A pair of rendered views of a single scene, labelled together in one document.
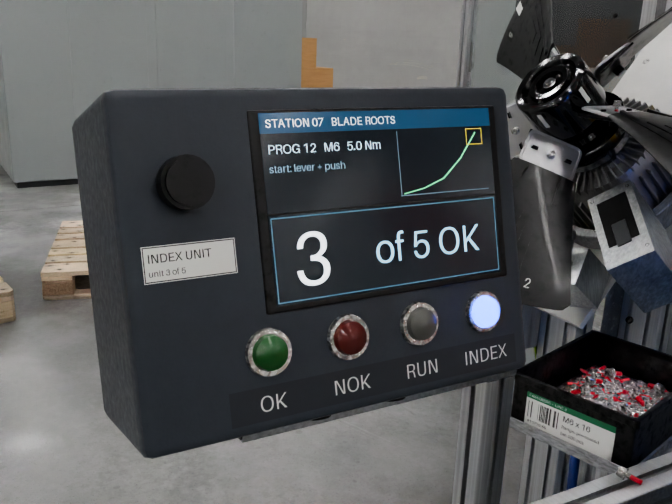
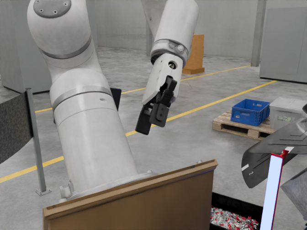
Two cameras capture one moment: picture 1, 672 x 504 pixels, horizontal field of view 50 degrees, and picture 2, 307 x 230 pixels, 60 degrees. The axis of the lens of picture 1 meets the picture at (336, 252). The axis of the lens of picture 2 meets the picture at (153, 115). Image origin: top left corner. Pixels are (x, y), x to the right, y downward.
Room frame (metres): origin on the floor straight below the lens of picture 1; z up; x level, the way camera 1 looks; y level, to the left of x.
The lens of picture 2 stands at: (0.43, -0.99, 1.43)
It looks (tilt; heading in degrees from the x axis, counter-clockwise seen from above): 18 degrees down; 74
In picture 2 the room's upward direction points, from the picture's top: straight up
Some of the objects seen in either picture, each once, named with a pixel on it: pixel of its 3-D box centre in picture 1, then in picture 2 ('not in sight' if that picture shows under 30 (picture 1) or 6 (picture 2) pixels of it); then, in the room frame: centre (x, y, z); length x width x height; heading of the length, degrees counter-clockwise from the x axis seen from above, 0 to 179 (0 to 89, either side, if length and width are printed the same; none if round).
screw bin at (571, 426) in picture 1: (609, 393); (227, 221); (0.85, -0.36, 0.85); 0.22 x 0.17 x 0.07; 134
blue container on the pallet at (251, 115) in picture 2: not in sight; (251, 111); (2.85, 2.28, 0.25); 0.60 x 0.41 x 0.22; 38
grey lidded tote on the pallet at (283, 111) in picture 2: not in sight; (288, 114); (3.16, 1.88, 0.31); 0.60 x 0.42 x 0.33; 38
